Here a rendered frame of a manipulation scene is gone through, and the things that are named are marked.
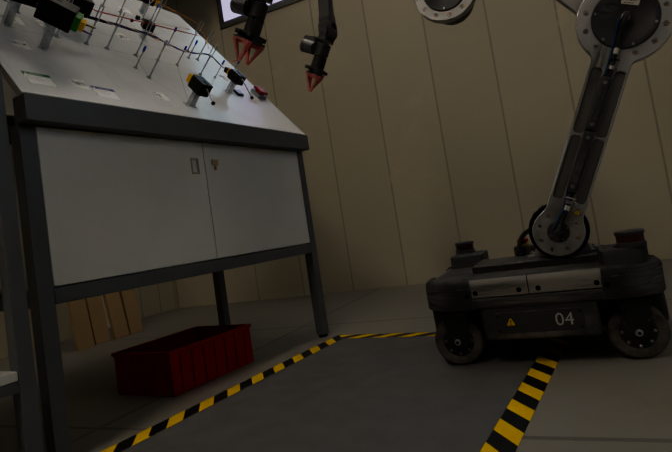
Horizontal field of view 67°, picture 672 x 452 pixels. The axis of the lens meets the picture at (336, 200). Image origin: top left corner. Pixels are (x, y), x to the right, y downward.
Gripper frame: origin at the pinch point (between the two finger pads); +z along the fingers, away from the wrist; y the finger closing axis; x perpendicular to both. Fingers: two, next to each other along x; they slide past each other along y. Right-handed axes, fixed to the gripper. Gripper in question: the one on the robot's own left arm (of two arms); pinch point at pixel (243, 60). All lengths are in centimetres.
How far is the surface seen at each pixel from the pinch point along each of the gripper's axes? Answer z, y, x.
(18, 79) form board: 24, 62, -15
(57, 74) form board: 21, 49, -20
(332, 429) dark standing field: 74, 42, 82
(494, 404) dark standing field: 57, 28, 111
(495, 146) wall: -8, -192, 61
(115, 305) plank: 156, -84, -102
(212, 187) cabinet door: 43.6, 3.4, 5.0
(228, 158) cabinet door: 33.9, -6.4, 0.9
